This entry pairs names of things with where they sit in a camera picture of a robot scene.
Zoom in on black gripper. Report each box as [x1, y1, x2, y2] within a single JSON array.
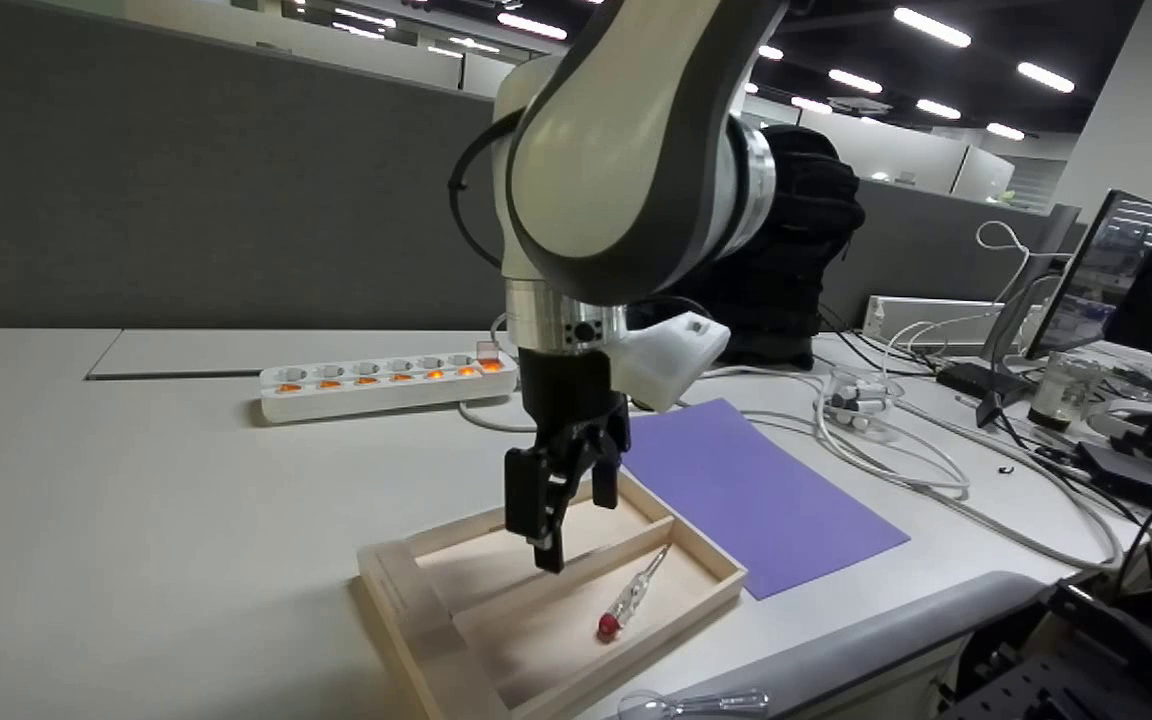
[[500, 342, 637, 574]]

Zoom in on light wooden divided tray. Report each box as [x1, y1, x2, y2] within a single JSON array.
[[348, 466, 752, 720]]

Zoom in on purple paper sheet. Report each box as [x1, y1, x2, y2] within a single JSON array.
[[621, 397, 911, 599]]

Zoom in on white power strip orange switches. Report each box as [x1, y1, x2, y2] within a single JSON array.
[[256, 348, 525, 427]]

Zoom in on small clear plastic device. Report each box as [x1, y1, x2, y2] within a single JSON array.
[[816, 372, 906, 433]]

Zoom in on white rectangular box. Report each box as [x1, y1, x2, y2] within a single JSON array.
[[862, 293, 1010, 357]]

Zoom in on black monitor stand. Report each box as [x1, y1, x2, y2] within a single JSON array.
[[932, 357, 1050, 433]]

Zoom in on grey office partition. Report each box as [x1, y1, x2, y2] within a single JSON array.
[[0, 0, 1074, 335]]

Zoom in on black equipment rack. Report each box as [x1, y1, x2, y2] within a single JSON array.
[[939, 583, 1152, 720]]

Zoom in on black flat desk device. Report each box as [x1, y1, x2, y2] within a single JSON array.
[[1074, 402, 1152, 517]]

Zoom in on black computer monitor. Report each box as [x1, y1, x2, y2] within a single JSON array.
[[1029, 188, 1152, 363]]

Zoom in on grey coiled cable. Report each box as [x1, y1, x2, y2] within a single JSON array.
[[810, 392, 975, 509]]

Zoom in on white curved wire stand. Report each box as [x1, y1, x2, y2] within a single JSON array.
[[974, 214, 1074, 368]]

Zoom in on long white cable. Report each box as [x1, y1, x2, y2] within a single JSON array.
[[892, 397, 1127, 574]]

